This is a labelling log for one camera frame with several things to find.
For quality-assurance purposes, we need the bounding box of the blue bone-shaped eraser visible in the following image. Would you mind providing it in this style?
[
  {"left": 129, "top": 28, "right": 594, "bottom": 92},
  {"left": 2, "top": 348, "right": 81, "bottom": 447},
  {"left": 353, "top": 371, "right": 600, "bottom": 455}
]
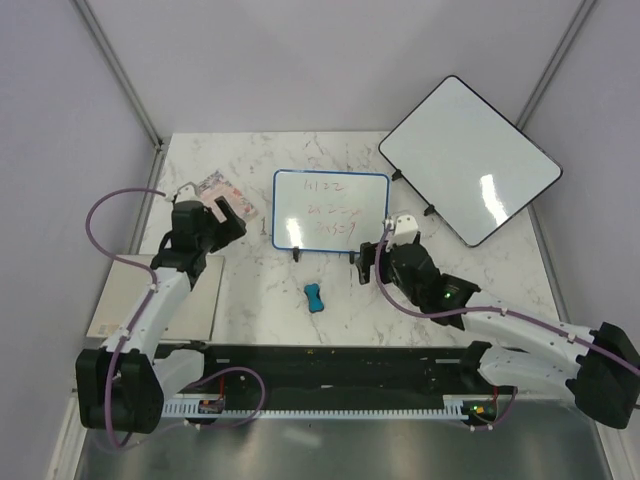
[{"left": 303, "top": 283, "right": 325, "bottom": 313}]

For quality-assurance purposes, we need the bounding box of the left aluminium corner post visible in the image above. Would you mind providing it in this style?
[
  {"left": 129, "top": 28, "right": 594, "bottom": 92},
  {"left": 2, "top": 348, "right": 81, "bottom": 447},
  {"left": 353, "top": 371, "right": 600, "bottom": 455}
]
[{"left": 69, "top": 0, "right": 166, "bottom": 149}]

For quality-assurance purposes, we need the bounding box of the colourful patterned packet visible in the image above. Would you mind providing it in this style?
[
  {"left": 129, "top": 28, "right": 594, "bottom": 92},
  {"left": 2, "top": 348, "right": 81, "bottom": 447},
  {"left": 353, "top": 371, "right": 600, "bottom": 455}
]
[{"left": 197, "top": 170, "right": 257, "bottom": 222}]

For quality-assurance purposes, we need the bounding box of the white slotted cable duct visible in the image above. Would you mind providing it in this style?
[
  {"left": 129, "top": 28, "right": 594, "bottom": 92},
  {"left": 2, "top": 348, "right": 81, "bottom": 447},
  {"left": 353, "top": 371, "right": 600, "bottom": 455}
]
[{"left": 161, "top": 394, "right": 496, "bottom": 421}]

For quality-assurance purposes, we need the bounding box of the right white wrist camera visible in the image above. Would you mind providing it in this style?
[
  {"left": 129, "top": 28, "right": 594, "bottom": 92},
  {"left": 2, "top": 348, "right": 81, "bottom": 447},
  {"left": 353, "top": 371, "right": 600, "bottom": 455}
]
[{"left": 385, "top": 213, "right": 419, "bottom": 244}]

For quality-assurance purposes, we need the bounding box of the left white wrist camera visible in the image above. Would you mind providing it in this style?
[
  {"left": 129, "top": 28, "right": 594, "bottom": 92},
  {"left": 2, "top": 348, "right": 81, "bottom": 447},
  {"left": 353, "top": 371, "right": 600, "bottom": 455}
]
[{"left": 164, "top": 182, "right": 200, "bottom": 203}]

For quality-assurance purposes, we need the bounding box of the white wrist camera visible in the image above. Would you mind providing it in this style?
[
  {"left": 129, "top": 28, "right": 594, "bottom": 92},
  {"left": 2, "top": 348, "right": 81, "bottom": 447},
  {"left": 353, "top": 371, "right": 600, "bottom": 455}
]
[
  {"left": 385, "top": 213, "right": 419, "bottom": 244},
  {"left": 164, "top": 182, "right": 200, "bottom": 203}
]

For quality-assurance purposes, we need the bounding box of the aluminium corner post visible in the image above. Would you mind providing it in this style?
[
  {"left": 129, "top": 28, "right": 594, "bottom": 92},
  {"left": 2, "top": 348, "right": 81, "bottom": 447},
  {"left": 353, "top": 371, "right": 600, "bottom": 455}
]
[
  {"left": 515, "top": 0, "right": 600, "bottom": 132},
  {"left": 69, "top": 0, "right": 166, "bottom": 149}
]

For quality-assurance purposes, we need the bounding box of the right aluminium corner post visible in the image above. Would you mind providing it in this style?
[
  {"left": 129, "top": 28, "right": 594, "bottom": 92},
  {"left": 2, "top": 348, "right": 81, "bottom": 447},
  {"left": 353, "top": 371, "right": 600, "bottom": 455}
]
[{"left": 515, "top": 0, "right": 600, "bottom": 132}]

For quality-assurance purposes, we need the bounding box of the large black-framed whiteboard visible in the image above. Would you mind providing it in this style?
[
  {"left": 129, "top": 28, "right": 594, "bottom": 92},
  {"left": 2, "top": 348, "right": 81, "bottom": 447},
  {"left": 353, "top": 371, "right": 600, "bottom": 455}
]
[{"left": 378, "top": 75, "right": 563, "bottom": 247}]

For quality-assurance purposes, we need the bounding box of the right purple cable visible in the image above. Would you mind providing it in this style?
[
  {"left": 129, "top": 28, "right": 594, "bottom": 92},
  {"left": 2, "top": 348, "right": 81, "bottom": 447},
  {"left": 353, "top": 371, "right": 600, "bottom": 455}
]
[{"left": 374, "top": 227, "right": 640, "bottom": 376}]

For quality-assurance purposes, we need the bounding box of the small blue-framed whiteboard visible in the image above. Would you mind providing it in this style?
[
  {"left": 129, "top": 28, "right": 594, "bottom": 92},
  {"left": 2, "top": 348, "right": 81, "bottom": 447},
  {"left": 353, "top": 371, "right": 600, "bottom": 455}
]
[{"left": 271, "top": 169, "right": 391, "bottom": 253}]

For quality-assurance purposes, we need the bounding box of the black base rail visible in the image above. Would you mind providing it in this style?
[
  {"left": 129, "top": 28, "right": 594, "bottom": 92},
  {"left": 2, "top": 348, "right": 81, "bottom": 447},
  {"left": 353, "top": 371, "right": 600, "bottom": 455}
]
[{"left": 154, "top": 343, "right": 519, "bottom": 401}]

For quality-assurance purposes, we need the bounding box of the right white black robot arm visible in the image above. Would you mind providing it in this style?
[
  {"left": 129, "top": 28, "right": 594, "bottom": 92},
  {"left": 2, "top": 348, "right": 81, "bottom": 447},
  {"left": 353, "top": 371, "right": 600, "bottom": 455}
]
[{"left": 355, "top": 241, "right": 639, "bottom": 430}]

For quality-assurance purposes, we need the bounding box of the grey metal plate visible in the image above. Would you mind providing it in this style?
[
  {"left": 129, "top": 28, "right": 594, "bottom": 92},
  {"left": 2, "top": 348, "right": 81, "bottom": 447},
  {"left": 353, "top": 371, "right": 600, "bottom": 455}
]
[{"left": 86, "top": 255, "right": 225, "bottom": 343}]

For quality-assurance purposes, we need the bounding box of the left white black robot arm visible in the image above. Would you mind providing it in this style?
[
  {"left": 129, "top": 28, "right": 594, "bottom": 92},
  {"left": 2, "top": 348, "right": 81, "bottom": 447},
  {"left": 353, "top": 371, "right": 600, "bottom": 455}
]
[{"left": 75, "top": 196, "right": 246, "bottom": 435}]

